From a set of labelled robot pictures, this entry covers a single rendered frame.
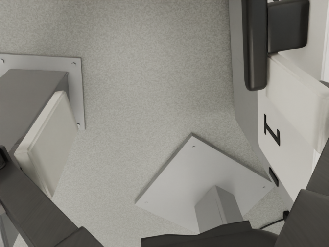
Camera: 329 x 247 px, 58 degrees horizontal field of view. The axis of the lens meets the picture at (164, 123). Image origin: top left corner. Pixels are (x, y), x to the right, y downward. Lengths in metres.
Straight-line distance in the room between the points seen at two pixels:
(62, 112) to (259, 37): 0.12
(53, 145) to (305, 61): 0.16
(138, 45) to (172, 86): 0.20
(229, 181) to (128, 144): 0.49
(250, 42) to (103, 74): 1.00
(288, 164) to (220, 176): 1.13
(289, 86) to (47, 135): 0.13
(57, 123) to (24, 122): 0.64
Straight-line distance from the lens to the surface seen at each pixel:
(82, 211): 1.55
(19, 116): 0.85
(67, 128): 0.19
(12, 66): 1.22
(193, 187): 1.40
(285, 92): 0.18
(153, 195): 1.42
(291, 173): 0.26
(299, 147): 0.23
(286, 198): 0.81
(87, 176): 1.41
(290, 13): 0.19
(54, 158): 0.16
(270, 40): 0.19
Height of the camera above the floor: 1.08
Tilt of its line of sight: 61 degrees down
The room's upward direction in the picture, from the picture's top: 173 degrees clockwise
